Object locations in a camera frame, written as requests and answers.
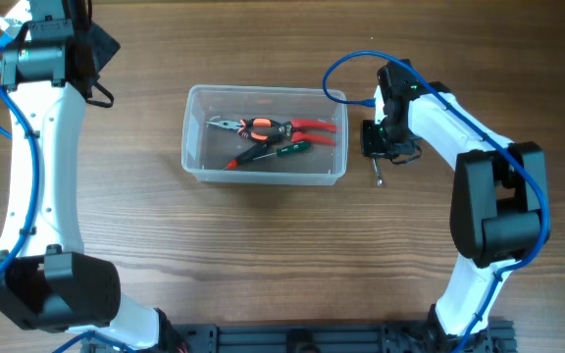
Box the clear plastic container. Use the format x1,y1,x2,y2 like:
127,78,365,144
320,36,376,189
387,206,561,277
181,84,348,185

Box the silver L-shaped socket wrench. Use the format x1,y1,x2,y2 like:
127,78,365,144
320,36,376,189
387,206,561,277
372,158,384,187

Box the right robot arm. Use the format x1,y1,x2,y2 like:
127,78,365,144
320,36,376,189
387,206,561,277
361,60,550,352

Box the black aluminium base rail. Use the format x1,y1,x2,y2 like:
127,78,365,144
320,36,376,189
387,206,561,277
79,321,517,353

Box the blue cable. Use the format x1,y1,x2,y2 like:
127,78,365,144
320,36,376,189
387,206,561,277
0,33,131,353
322,50,552,353

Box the green handled screwdriver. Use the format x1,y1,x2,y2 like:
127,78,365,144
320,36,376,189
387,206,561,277
256,141,311,160

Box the left blue cable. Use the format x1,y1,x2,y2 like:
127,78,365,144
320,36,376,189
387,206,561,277
0,33,131,353

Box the black red handled screwdriver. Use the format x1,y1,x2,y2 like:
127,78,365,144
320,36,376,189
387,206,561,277
225,137,283,170

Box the red handled pruning shears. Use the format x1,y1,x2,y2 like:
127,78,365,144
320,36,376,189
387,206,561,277
268,120,337,146

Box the orange black needle-nose pliers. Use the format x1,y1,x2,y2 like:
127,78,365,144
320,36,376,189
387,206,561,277
207,117,283,143

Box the right blue cable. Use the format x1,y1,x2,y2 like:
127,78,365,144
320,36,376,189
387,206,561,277
322,50,552,353

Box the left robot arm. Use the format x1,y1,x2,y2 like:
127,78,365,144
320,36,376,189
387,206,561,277
0,0,189,352

